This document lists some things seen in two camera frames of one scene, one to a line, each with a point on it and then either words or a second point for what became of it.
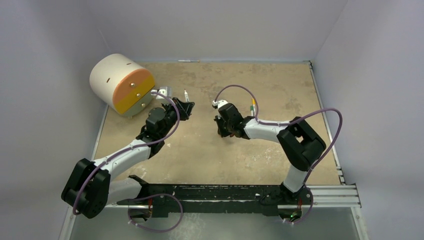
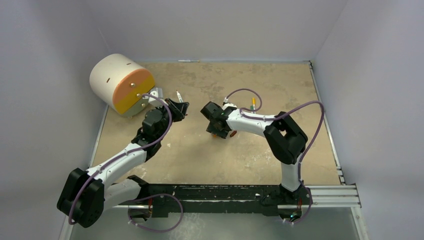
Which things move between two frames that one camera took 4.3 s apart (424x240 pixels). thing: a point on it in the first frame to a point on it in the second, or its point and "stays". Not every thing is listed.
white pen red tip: [186, 94] to [179, 95]
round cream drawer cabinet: [122, 84] stays
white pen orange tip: [186, 61] stays
